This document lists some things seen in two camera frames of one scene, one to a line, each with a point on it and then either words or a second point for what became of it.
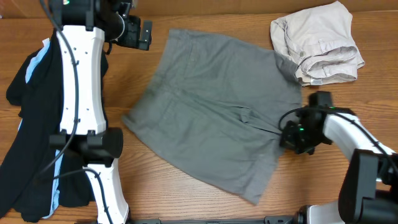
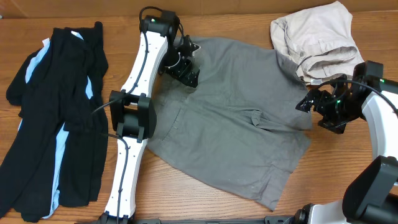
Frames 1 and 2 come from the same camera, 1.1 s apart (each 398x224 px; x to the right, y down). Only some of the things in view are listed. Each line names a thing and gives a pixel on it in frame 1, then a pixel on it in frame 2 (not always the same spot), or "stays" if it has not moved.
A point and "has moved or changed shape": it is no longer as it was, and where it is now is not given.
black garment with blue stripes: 37,182 stays
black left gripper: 133,40 to 180,72
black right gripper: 289,140 to 323,97
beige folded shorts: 321,42 stays
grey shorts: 217,106 has moved or changed shape
